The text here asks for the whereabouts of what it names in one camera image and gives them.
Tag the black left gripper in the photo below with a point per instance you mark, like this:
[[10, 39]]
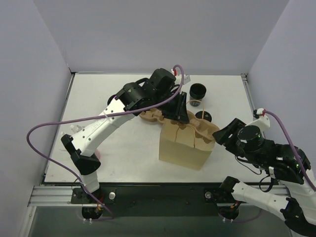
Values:
[[176, 106]]

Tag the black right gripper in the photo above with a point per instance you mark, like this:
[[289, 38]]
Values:
[[230, 131]]

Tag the brown pulp cup carrier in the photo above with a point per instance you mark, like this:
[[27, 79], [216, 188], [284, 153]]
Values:
[[152, 115]]

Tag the tan paper bag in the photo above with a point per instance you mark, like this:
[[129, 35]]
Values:
[[182, 155]]

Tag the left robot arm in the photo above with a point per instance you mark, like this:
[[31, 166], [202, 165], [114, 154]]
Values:
[[159, 91]]

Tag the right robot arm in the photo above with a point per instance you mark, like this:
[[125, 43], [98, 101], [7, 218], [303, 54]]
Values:
[[282, 163]]

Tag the stack of black cups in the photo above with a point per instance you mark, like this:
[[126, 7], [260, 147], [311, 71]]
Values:
[[197, 93]]

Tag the stack of black lids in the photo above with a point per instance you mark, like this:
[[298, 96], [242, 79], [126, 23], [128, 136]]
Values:
[[111, 98]]

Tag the pink straw holder cup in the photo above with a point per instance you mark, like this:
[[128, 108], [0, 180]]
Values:
[[98, 154]]

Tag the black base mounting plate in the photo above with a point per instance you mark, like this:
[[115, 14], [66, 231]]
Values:
[[154, 200]]

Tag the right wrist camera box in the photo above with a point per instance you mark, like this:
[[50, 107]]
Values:
[[261, 120]]

